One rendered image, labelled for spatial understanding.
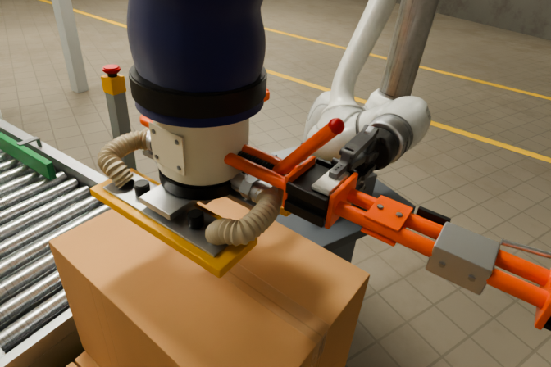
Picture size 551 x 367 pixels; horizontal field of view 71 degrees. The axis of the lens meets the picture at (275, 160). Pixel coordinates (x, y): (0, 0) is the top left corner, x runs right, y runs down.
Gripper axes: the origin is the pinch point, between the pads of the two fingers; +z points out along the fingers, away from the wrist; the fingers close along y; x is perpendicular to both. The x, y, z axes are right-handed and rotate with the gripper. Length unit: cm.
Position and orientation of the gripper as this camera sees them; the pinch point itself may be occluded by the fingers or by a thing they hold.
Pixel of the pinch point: (329, 192)
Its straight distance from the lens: 60.4
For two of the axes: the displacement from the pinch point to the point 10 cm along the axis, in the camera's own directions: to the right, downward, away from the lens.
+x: -8.1, -3.5, 4.7
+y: -0.6, 8.5, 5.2
